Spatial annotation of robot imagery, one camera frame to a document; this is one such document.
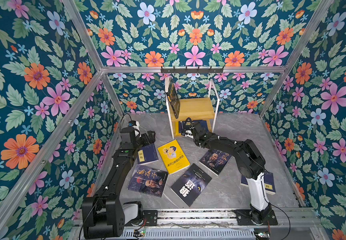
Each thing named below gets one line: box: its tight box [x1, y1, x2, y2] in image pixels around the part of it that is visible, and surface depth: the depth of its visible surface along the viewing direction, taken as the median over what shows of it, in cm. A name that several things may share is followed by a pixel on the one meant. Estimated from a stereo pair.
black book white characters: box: [170, 163, 213, 207], surface depth 85 cm
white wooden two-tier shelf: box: [165, 77, 220, 140], surface depth 95 cm
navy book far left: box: [137, 143, 159, 165], surface depth 98 cm
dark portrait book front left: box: [126, 164, 169, 198], surface depth 86 cm
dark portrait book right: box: [199, 149, 233, 177], surface depth 94 cm
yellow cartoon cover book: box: [157, 139, 191, 175], surface depth 96 cm
